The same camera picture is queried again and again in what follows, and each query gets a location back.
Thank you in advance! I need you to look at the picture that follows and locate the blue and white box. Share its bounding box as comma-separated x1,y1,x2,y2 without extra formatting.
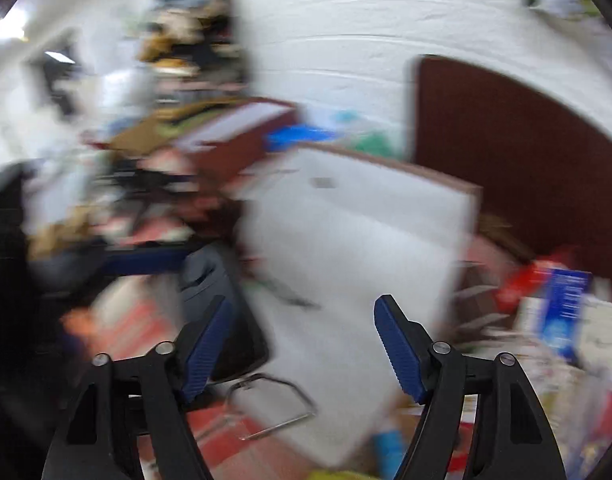
531,266,594,362

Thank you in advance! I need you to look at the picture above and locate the cluttered shelf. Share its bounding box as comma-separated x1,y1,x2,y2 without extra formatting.
138,0,251,106

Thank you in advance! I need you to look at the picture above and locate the blue bottle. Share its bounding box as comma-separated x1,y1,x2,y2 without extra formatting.
373,427,407,480

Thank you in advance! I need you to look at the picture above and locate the dark red wooden board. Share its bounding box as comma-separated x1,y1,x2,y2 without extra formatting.
411,54,612,266

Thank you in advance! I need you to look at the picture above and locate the red brown wooden cabinet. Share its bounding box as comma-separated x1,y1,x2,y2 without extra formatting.
171,97,301,186

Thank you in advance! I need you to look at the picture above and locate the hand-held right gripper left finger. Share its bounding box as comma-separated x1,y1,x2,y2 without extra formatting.
42,294,233,480

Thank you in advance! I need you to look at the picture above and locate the black office chair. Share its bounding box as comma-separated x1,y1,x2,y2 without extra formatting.
178,245,317,442

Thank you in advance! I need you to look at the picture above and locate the red packet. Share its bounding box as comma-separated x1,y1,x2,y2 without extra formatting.
496,246,577,317

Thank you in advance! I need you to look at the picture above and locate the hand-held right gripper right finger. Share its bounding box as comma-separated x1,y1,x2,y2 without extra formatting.
374,294,567,480

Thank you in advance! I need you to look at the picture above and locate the white board with brown edge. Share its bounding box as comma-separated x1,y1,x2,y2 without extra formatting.
234,141,483,467

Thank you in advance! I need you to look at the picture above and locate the blue plastic item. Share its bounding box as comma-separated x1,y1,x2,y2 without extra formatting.
266,125,337,152

